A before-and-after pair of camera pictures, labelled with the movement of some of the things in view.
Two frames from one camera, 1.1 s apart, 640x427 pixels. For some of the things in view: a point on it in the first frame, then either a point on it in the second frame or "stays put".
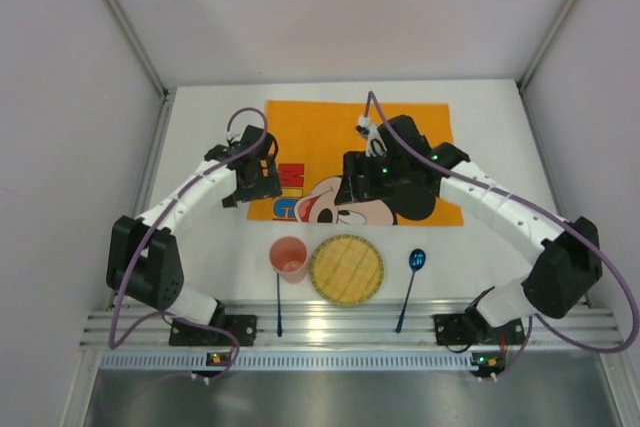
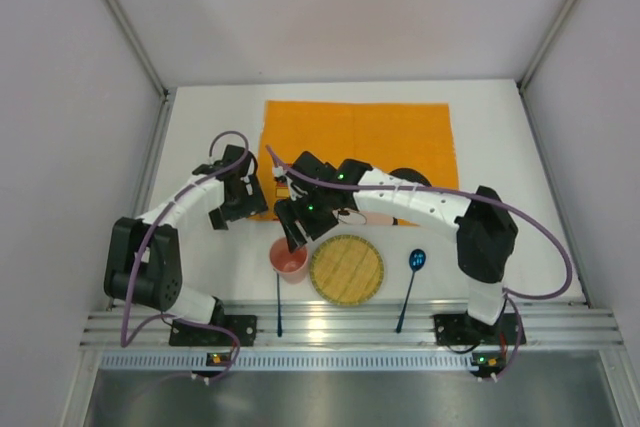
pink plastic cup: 289,257 stays put
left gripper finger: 230,201 → 217,219
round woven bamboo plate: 346,269 stays put
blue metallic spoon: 416,261 stays put
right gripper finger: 355,165 → 294,235
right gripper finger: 351,189 → 285,211
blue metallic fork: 279,319 stays put
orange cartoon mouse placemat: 313,139 stays put
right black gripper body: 351,179 → 298,223
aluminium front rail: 352,326 stays put
